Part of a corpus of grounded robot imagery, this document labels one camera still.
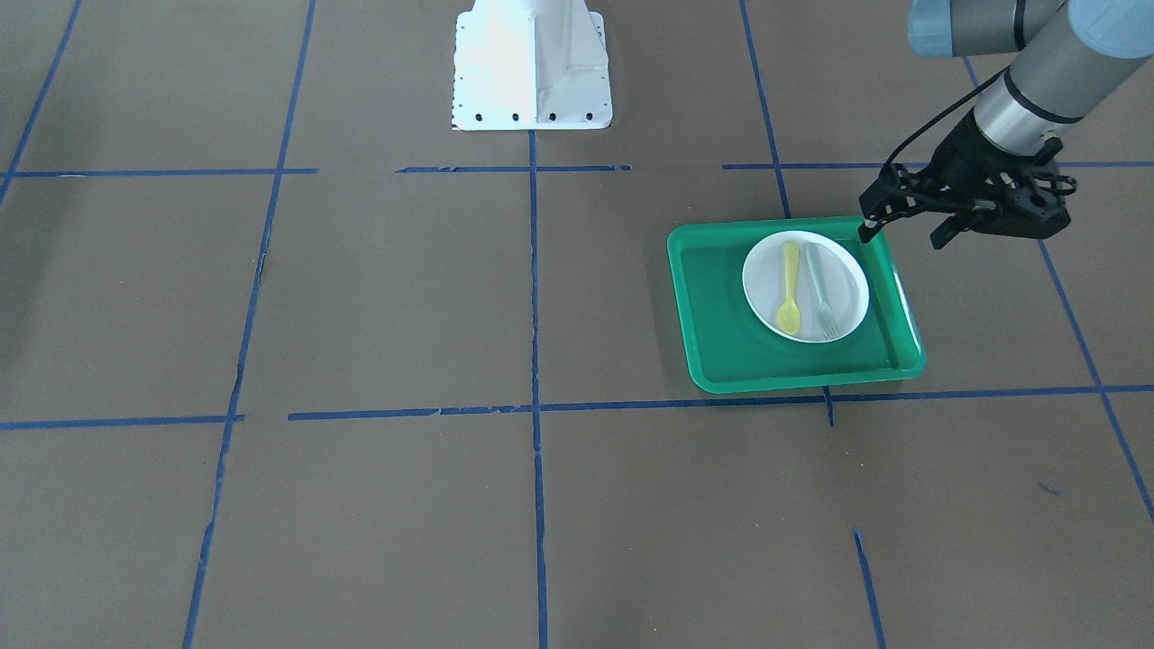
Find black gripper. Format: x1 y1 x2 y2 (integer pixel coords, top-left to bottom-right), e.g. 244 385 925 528
859 114 1078 251

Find yellow plastic spoon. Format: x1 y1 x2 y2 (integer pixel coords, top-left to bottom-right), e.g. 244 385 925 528
775 240 802 337

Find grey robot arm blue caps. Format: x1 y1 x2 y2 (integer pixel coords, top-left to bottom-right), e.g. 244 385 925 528
859 1 1153 249

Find pale green plastic fork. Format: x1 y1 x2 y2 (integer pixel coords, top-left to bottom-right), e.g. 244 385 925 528
804 243 840 341

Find white round plate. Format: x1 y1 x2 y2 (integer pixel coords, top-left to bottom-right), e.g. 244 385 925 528
739 230 869 344

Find green plastic tray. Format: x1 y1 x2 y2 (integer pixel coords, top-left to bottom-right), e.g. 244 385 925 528
667 216 926 395

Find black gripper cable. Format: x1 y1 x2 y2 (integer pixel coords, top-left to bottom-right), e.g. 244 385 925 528
882 65 1007 181

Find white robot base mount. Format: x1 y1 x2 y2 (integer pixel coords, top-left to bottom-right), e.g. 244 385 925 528
451 1 614 132

